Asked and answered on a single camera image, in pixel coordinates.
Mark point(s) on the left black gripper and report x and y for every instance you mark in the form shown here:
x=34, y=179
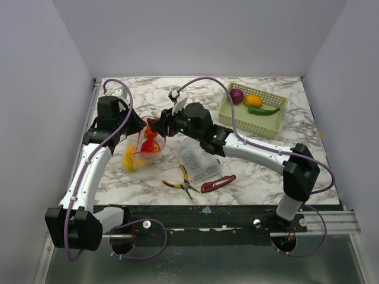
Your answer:
x=138, y=123

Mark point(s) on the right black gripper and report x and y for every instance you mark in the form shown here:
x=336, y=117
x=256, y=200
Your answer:
x=166, y=123

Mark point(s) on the orange toy pumpkin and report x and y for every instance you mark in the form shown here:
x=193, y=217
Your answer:
x=148, y=133

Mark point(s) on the clear zip top bag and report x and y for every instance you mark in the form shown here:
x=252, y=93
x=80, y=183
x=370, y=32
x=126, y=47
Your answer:
x=138, y=139

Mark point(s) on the red toy apple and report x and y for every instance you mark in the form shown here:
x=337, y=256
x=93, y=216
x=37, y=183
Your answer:
x=150, y=146

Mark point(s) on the yellow toy mango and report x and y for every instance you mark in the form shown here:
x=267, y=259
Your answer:
x=128, y=157

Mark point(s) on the yellow toy bell pepper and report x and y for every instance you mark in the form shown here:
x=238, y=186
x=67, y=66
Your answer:
x=141, y=160

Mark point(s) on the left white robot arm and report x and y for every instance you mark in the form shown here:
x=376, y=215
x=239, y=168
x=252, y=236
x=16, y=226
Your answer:
x=74, y=224

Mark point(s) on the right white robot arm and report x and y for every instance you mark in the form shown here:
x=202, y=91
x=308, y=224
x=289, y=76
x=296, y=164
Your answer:
x=296, y=165

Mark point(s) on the clear plastic parts box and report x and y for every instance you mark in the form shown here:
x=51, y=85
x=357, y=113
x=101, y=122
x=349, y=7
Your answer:
x=200, y=165

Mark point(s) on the purple toy onion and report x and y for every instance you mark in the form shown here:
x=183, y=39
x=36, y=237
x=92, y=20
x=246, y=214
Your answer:
x=237, y=96

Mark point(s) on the orange toy lemon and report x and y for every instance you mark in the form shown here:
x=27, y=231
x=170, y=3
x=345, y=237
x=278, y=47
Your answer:
x=253, y=101

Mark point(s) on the green toy chili pepper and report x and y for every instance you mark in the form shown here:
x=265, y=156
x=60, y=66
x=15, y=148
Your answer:
x=262, y=112

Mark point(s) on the red black utility knife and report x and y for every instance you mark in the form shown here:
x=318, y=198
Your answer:
x=216, y=184

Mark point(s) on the beige perforated plastic basket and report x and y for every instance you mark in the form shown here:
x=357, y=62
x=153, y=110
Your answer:
x=265, y=126

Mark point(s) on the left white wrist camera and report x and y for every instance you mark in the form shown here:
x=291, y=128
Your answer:
x=120, y=93

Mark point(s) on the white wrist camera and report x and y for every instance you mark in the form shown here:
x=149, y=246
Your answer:
x=120, y=93
x=179, y=99

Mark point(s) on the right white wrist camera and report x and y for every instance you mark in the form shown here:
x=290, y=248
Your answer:
x=179, y=99

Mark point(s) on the yellow handled pliers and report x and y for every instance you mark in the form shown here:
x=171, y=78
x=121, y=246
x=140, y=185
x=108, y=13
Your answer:
x=185, y=185

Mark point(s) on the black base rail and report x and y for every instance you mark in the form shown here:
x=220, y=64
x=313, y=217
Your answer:
x=203, y=225

